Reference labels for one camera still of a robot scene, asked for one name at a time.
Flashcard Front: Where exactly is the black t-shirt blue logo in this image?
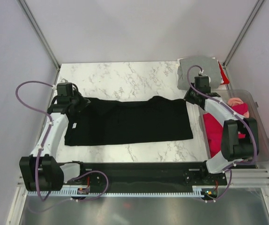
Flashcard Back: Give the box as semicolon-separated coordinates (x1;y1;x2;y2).
64;96;193;146

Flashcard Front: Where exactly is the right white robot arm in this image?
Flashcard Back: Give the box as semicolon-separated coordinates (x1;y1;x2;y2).
185;86;259;185

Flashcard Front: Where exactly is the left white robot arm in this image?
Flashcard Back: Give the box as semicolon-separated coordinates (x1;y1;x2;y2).
19;91;90;192

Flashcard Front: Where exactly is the folded grey t-shirt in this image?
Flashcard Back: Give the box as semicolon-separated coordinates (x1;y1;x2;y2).
177;55;221;91

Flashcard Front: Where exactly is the folded red t-shirt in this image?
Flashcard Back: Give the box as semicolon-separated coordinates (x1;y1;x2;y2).
217;61;230;85

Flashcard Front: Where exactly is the salmon pink t-shirt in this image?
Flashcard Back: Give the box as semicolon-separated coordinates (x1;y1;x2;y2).
227;97;250;118

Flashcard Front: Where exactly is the magenta t-shirt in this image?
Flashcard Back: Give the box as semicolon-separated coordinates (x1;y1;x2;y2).
203;103;250;158

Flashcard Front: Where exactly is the clear plastic bin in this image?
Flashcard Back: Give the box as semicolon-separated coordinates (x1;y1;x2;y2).
199;89;269;164

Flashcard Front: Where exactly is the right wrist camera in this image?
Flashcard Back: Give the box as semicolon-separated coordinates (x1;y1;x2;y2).
194;75;211;93

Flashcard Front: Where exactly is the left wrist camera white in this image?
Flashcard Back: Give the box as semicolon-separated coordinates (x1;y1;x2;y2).
56;82;74;97

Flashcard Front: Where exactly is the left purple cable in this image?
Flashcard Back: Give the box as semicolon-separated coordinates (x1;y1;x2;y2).
15;81;109;214

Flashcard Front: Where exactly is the purple cable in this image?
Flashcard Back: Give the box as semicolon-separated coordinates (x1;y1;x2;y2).
187;65;259;203
15;81;109;214

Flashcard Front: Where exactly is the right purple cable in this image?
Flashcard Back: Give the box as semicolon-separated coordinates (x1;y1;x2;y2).
187;65;259;203

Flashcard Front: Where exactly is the left aluminium frame post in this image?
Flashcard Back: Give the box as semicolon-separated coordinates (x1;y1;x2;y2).
16;0;61;70

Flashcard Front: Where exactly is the aluminium frame post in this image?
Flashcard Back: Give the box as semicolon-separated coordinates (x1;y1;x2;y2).
16;0;61;70
221;0;266;68

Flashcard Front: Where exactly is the slotted white cable duct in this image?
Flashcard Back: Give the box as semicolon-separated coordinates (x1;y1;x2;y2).
41;185;218;198

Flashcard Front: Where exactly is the right aluminium frame post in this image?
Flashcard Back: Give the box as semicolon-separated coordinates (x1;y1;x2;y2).
221;0;266;68

